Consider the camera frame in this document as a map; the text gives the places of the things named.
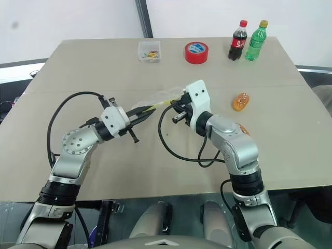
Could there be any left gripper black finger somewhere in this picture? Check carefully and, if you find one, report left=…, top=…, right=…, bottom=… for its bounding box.
left=129, top=108, right=157, bottom=127
left=126, top=105, right=153, bottom=117

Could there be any grey rounded robot leg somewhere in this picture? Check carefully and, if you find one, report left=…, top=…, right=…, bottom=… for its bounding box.
left=200, top=200, right=234, bottom=246
left=129, top=201, right=173, bottom=240

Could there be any orange wrapped snack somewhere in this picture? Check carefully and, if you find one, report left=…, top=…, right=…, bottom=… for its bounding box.
left=238, top=124, right=251, bottom=137
left=231, top=92, right=251, bottom=113

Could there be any green soda bottle yellow cap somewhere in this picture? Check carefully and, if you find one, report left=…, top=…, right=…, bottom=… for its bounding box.
left=244, top=20, right=269, bottom=62

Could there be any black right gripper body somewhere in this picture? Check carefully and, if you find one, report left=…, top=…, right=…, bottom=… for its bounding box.
left=171, top=91, right=196, bottom=128

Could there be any black background pole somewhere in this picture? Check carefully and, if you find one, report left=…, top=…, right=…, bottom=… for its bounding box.
left=135, top=0, right=154, bottom=38

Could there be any clear plastic zip bag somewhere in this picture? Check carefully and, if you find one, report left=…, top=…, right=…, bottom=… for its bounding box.
left=131, top=86, right=186, bottom=112

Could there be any cola bottle red cap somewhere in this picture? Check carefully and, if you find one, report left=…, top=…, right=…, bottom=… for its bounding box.
left=228, top=19, right=248, bottom=62

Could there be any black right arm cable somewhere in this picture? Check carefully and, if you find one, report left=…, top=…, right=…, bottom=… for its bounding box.
left=158, top=103, right=226, bottom=168

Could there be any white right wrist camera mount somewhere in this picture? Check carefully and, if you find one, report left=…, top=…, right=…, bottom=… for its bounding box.
left=185, top=80, right=211, bottom=128

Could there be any red tape roll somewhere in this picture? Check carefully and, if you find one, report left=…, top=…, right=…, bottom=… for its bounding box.
left=184, top=41, right=210, bottom=65

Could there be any clear plastic box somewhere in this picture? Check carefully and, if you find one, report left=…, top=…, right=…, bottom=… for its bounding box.
left=137, top=40, right=162, bottom=64

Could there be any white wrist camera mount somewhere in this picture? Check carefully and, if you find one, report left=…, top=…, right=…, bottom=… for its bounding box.
left=100, top=105, right=131, bottom=137
left=185, top=80, right=211, bottom=128

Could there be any grey chair backrest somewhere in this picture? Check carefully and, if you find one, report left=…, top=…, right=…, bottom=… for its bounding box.
left=311, top=85, right=332, bottom=117

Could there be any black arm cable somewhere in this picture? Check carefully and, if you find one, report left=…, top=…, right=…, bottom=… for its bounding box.
left=158, top=103, right=226, bottom=168
left=46, top=91, right=109, bottom=170

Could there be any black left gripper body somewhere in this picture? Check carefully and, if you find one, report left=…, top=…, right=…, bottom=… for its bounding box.
left=118, top=112, right=141, bottom=144

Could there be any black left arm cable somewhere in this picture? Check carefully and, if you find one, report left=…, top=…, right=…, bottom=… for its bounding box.
left=46, top=91, right=109, bottom=170

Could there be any black table frame bracket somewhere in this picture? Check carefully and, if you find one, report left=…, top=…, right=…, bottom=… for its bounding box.
left=96, top=199, right=125, bottom=246

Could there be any black chair base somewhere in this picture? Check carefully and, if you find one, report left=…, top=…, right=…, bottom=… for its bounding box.
left=282, top=184, right=332, bottom=229

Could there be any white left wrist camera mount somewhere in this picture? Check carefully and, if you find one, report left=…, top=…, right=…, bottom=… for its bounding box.
left=100, top=105, right=131, bottom=137

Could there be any small coloured pieces pile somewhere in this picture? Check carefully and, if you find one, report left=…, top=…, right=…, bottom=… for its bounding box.
left=142, top=49, right=159, bottom=63

